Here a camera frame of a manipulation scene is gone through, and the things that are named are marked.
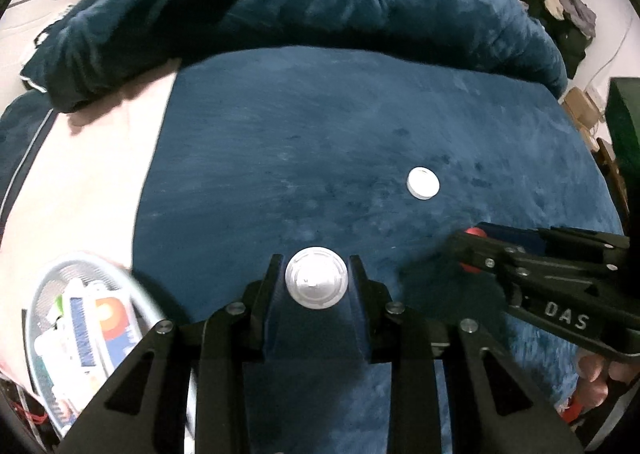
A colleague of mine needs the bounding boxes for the pile of dark clothes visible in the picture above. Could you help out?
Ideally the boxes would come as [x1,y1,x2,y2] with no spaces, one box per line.
[517,0,598,80]

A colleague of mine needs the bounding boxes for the red round object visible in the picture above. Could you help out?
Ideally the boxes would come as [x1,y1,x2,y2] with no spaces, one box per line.
[461,228,488,275]

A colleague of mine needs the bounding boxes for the person's right hand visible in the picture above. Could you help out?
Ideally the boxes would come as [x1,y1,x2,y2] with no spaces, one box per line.
[575,353,640,410]

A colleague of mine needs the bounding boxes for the orange and white packet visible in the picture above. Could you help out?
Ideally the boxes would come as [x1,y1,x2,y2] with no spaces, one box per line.
[95,293,137,360]

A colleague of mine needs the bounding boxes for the white mesh basket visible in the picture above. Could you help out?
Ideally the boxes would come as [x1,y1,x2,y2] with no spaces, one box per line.
[24,252,162,439]

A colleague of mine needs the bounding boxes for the pink bed sheet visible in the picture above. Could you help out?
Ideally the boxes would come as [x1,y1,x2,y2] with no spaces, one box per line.
[0,58,182,380]

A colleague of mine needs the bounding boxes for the blue and white packet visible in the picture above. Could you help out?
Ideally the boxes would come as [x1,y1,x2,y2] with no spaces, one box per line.
[66,295,101,371]

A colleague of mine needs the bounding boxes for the small white round cap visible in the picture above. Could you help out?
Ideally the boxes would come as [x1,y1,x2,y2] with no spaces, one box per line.
[406,167,441,200]

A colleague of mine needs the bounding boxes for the dark blue fleece blanket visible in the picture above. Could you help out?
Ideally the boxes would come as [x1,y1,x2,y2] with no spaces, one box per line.
[131,46,630,454]

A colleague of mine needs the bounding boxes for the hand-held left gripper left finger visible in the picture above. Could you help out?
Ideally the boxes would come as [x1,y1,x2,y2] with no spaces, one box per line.
[56,254,285,454]

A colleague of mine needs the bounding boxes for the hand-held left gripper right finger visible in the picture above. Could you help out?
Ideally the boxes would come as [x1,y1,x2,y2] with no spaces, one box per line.
[349,255,586,454]

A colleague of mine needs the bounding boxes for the dark green box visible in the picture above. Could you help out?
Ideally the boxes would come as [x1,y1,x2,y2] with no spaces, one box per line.
[606,76,640,215]

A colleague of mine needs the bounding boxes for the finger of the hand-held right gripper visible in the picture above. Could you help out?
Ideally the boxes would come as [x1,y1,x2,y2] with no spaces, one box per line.
[439,230,630,323]

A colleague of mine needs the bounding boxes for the large white round cap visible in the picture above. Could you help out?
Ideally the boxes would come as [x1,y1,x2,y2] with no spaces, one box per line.
[285,246,348,310]

